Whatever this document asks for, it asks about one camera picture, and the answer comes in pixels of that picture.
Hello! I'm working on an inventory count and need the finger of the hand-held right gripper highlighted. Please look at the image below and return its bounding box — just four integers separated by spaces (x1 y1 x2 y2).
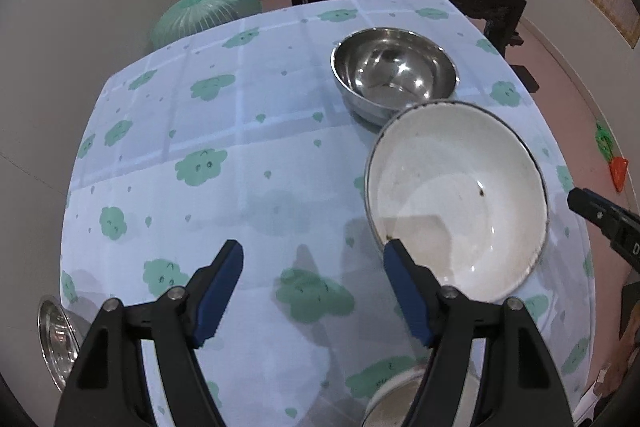
567 187 626 238

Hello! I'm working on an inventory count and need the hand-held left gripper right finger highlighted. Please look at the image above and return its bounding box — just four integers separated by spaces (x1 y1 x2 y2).
382 238 576 427

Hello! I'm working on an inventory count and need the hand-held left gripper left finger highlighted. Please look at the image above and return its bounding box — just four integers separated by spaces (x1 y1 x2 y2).
52 239 246 427

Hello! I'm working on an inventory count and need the large white enamel bowl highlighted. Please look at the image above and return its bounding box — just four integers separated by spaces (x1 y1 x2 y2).
364 101 551 305

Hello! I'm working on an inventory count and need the small white enamel bowl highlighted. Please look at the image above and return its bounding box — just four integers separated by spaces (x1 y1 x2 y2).
361 364 485 427

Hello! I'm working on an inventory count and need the large steel bowl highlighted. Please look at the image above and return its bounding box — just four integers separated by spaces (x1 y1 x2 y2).
37 294 82 394

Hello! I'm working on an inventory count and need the small steel bowl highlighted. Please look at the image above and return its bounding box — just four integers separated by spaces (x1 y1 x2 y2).
330 27 460 125

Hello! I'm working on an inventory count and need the orange toy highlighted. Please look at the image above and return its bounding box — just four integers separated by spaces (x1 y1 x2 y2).
610 156 632 194

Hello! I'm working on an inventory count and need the green toy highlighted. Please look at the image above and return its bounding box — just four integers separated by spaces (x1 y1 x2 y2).
594 121 615 162

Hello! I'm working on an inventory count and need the dark wooden stool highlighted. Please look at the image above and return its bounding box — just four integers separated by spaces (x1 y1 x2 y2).
512 66 542 95

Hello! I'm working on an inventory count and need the cloud print tablecloth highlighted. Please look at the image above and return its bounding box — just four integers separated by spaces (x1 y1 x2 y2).
59 0 596 427

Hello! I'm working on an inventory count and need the green plastic stool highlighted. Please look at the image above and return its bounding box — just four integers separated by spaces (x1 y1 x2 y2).
150 0 263 50

